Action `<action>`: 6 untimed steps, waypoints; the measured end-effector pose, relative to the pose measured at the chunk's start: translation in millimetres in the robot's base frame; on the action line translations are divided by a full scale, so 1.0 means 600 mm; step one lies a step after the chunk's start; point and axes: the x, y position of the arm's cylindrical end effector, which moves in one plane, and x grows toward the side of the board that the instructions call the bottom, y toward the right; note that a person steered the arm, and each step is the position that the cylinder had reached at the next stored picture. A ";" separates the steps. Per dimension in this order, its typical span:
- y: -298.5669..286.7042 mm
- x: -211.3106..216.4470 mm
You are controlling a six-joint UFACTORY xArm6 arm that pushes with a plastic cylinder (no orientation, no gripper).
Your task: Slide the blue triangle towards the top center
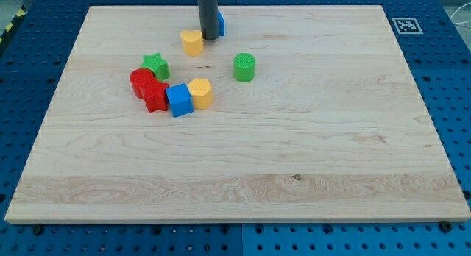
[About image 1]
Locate blue triangle block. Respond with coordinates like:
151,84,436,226
218,11,225,37

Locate yellow hexagon block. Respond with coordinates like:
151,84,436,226
187,78,213,110

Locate blue cube block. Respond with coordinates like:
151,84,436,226
166,83,194,117

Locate green cylinder block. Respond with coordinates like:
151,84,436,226
233,53,256,82

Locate yellow heart block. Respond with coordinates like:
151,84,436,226
180,30,204,57

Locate green star block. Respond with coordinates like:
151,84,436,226
140,53,170,82

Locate wooden board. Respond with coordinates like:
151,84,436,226
5,5,470,224

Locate red star block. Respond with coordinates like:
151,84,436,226
140,80,169,113

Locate red cylinder block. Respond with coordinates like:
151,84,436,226
130,68,155,99

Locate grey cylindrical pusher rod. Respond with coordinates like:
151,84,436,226
197,0,219,40

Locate white fiducial marker tag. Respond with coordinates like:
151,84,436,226
392,18,423,35

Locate yellow black hazard tape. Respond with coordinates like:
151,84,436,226
1,5,28,44

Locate white cable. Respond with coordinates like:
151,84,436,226
447,1,471,30

